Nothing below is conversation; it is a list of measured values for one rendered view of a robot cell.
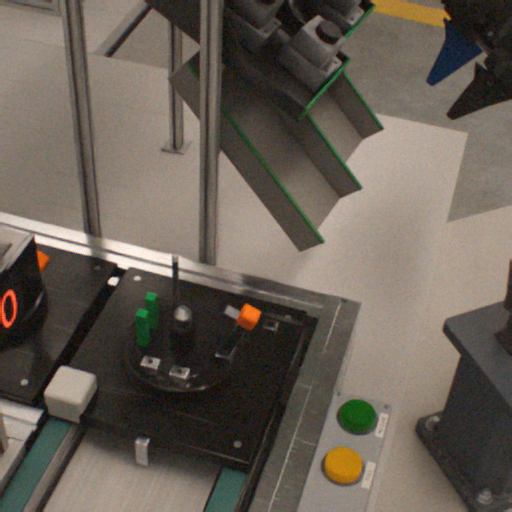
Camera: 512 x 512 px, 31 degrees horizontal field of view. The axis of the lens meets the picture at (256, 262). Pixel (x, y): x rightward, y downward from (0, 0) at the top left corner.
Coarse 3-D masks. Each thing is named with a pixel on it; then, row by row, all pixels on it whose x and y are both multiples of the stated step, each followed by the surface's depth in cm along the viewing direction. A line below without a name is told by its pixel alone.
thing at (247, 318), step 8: (224, 312) 100; (232, 312) 101; (240, 312) 101; (248, 312) 100; (256, 312) 100; (232, 320) 101; (240, 320) 100; (248, 320) 99; (256, 320) 100; (240, 328) 101; (248, 328) 100; (232, 336) 102; (240, 336) 102; (224, 344) 104; (232, 344) 103; (224, 352) 104
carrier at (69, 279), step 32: (64, 256) 120; (64, 288) 115; (96, 288) 116; (32, 320) 110; (64, 320) 111; (0, 352) 107; (32, 352) 107; (64, 352) 108; (0, 384) 104; (32, 384) 104
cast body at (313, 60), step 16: (320, 16) 108; (304, 32) 106; (320, 32) 105; (336, 32) 106; (288, 48) 108; (304, 48) 107; (320, 48) 106; (336, 48) 107; (288, 64) 109; (304, 64) 108; (320, 64) 107; (336, 64) 110; (304, 80) 109; (320, 80) 108
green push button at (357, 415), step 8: (352, 400) 104; (360, 400) 104; (344, 408) 103; (352, 408) 103; (360, 408) 103; (368, 408) 104; (344, 416) 103; (352, 416) 103; (360, 416) 103; (368, 416) 103; (344, 424) 103; (352, 424) 102; (360, 424) 102; (368, 424) 102
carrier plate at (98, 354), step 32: (128, 288) 116; (160, 288) 116; (192, 288) 116; (96, 320) 112; (128, 320) 112; (288, 320) 113; (96, 352) 108; (256, 352) 109; (288, 352) 109; (128, 384) 105; (256, 384) 106; (96, 416) 101; (128, 416) 101; (160, 416) 102; (192, 416) 102; (224, 416) 102; (256, 416) 102; (192, 448) 99; (224, 448) 99; (256, 448) 100
